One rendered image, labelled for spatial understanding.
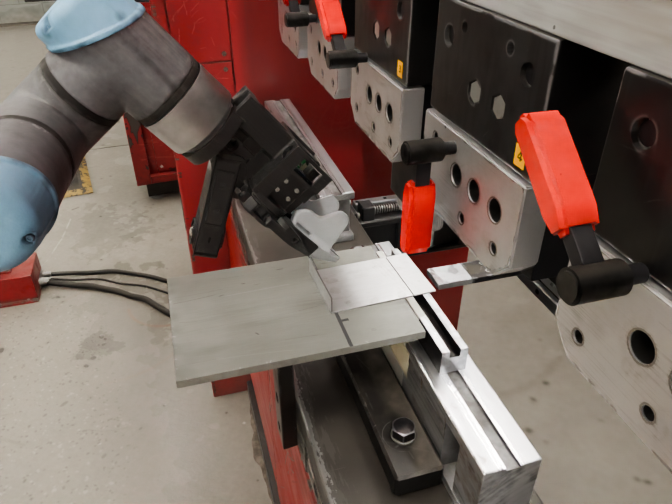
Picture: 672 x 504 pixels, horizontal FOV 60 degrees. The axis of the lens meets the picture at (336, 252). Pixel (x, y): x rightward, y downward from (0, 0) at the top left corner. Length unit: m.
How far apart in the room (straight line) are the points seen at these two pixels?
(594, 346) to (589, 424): 1.67
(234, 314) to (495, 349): 1.59
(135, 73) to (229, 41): 0.91
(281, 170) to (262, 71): 0.90
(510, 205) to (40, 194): 0.31
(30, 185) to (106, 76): 0.13
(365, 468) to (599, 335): 0.39
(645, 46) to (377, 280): 0.47
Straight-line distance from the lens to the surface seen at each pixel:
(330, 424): 0.71
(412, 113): 0.55
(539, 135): 0.30
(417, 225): 0.46
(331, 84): 0.76
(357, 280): 0.71
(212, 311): 0.68
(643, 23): 0.31
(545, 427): 1.96
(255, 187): 0.56
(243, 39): 1.42
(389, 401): 0.70
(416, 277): 0.72
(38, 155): 0.46
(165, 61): 0.52
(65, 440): 1.99
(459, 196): 0.45
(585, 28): 0.34
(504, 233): 0.40
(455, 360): 0.64
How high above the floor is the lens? 1.41
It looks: 33 degrees down
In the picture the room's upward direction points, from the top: straight up
